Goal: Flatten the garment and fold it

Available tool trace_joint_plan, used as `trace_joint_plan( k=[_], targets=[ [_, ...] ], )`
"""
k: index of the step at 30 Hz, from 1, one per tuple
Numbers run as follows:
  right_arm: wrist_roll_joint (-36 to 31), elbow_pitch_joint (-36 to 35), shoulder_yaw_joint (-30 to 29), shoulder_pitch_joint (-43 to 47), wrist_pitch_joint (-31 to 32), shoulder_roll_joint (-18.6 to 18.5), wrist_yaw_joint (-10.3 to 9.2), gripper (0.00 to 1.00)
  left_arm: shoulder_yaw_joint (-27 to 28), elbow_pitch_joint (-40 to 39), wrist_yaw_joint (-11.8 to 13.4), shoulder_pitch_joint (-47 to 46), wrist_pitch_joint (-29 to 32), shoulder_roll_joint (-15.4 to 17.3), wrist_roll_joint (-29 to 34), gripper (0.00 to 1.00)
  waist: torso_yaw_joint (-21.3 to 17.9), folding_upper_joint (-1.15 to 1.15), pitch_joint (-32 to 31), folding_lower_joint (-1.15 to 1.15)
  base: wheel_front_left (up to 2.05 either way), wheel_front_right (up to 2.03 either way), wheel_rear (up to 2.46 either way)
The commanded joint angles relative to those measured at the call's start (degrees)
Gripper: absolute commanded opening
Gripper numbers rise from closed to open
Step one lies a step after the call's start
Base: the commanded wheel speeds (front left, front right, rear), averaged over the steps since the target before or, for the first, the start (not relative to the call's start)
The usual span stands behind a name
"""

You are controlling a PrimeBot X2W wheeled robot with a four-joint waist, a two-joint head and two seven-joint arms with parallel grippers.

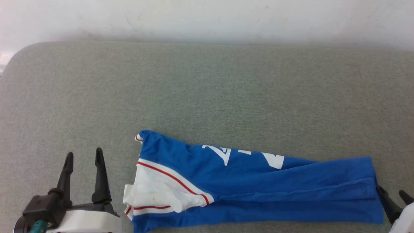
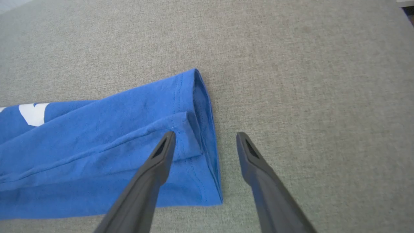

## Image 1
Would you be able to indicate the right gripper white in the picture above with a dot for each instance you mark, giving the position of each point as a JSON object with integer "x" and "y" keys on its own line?
{"x": 406, "y": 221}

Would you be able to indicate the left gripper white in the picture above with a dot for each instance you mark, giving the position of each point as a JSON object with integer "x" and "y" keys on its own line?
{"x": 90, "y": 223}

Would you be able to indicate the blue white red sports shirt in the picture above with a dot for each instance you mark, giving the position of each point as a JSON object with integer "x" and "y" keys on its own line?
{"x": 258, "y": 184}

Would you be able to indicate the grey fabric sofa seat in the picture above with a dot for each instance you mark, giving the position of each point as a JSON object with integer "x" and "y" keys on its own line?
{"x": 207, "y": 97}

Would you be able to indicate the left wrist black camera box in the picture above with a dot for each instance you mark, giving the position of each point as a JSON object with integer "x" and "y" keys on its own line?
{"x": 45, "y": 207}

